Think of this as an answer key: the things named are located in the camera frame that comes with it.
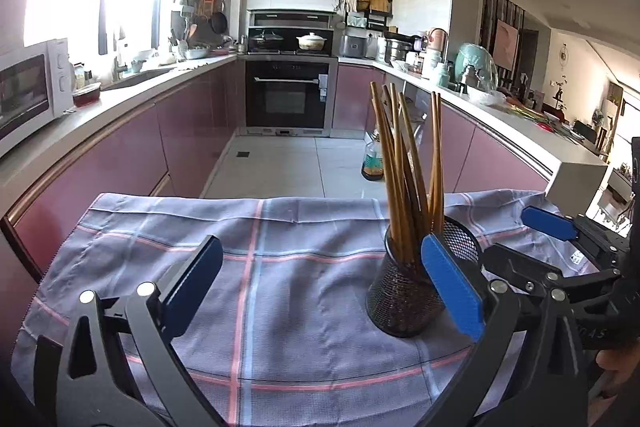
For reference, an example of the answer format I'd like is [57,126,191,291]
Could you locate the steel range hood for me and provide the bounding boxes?
[247,9,337,29]

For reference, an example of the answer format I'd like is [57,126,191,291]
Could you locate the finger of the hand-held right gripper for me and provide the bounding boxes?
[482,243,621,303]
[520,207,628,253]

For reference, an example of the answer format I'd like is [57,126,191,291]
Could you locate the mint stand mixer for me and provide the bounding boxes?
[456,43,498,95]

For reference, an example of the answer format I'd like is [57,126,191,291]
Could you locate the white clay pot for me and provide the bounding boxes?
[296,32,328,52]

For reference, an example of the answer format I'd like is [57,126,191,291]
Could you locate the grey plaid tablecloth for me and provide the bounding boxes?
[10,189,601,427]

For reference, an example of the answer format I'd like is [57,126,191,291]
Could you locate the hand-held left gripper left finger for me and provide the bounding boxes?
[34,235,226,427]

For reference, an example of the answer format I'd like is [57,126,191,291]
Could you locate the silver rice cooker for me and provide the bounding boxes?
[341,34,368,58]

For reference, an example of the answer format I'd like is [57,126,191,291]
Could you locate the black wall rack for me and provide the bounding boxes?
[336,0,393,32]

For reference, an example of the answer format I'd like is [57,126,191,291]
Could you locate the pink base cabinets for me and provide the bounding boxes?
[10,57,246,258]
[332,62,551,208]

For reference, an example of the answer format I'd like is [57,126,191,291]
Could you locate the white microwave oven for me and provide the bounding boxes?
[0,38,71,158]

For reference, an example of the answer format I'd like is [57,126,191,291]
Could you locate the mint canister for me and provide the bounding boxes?
[429,63,451,88]

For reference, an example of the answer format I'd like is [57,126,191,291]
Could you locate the black built-in oven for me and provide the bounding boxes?
[244,55,337,138]

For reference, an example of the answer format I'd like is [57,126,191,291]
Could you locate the black cooking pot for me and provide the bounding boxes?
[249,30,285,52]

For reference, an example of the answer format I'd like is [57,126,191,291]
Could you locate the steel sink faucet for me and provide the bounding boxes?
[112,39,131,82]

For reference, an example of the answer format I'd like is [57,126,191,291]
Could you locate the black mesh utensil holder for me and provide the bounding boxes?
[366,214,483,339]

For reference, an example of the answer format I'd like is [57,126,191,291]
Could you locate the bundle of wooden chopsticks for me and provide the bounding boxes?
[369,81,446,265]

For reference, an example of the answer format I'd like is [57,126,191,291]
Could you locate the pink electric kettle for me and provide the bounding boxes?
[426,28,448,62]

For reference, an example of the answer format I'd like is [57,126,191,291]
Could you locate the cooking oil bottle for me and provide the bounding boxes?
[361,134,385,182]

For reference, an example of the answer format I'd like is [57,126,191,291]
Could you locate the steel stockpot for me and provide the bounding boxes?
[385,38,416,62]

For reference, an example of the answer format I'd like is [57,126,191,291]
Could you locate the person's right hand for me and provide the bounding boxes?
[597,342,640,393]

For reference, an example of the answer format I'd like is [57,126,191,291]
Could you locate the red lidded bowl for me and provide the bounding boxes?
[72,82,102,108]

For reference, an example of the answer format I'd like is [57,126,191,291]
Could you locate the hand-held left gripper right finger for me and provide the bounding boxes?
[421,233,596,427]

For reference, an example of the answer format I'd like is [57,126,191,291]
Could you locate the framed wall picture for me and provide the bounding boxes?
[494,19,518,70]

